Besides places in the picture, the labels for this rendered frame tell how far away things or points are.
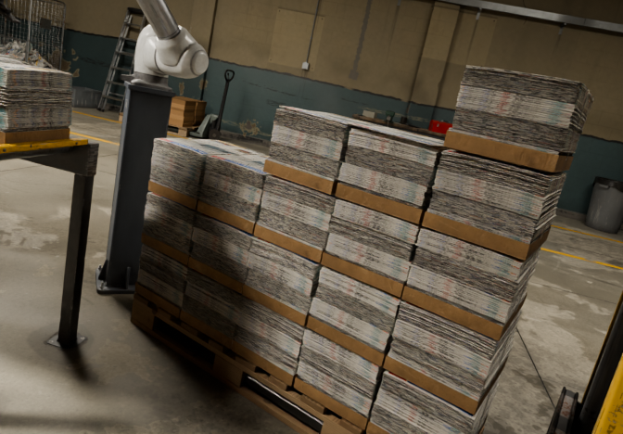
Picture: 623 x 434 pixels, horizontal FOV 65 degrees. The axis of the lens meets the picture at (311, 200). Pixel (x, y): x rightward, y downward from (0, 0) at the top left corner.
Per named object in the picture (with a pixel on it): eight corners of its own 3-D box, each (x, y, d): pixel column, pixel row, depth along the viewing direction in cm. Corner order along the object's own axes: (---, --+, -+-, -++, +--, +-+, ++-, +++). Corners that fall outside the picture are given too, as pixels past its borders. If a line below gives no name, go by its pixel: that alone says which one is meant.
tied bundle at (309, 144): (321, 171, 200) (333, 115, 195) (384, 191, 185) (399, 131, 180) (261, 172, 169) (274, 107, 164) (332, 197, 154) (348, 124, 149)
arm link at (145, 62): (154, 74, 238) (159, 28, 234) (179, 80, 229) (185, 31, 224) (125, 69, 225) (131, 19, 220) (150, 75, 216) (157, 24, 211)
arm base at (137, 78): (118, 80, 231) (120, 68, 230) (166, 88, 241) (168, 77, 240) (121, 82, 215) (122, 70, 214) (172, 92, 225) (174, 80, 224)
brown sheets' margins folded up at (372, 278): (197, 274, 244) (214, 175, 233) (410, 385, 185) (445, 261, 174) (133, 291, 212) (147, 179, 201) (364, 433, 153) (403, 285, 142)
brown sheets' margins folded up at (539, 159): (409, 384, 185) (480, 134, 164) (486, 425, 171) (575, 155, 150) (363, 432, 153) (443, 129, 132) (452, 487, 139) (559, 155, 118)
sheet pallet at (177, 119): (207, 134, 858) (211, 102, 846) (185, 137, 779) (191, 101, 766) (145, 120, 877) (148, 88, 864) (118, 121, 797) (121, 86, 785)
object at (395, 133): (395, 131, 179) (396, 128, 178) (471, 148, 164) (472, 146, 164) (346, 125, 148) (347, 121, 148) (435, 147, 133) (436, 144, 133)
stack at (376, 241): (193, 299, 248) (220, 138, 230) (401, 417, 189) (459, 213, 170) (128, 321, 215) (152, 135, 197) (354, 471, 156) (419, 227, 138)
